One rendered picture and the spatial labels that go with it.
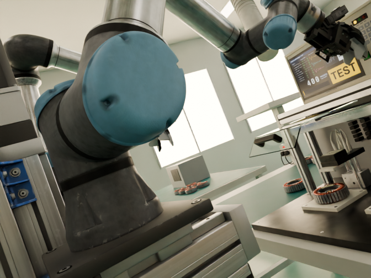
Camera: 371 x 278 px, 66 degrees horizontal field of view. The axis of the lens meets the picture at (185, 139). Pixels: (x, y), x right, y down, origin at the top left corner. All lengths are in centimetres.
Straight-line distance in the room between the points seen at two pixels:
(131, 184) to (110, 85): 18
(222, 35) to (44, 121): 50
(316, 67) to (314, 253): 63
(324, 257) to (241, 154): 543
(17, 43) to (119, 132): 81
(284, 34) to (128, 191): 52
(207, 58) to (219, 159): 219
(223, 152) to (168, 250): 558
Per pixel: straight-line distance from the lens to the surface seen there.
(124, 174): 44
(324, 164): 113
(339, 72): 110
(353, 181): 120
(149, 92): 32
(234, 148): 615
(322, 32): 91
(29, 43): 108
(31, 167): 66
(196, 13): 76
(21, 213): 65
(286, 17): 78
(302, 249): 90
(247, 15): 247
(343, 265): 83
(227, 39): 80
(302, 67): 118
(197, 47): 649
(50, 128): 44
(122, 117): 30
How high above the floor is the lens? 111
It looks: 2 degrees up
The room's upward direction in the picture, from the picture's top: 21 degrees counter-clockwise
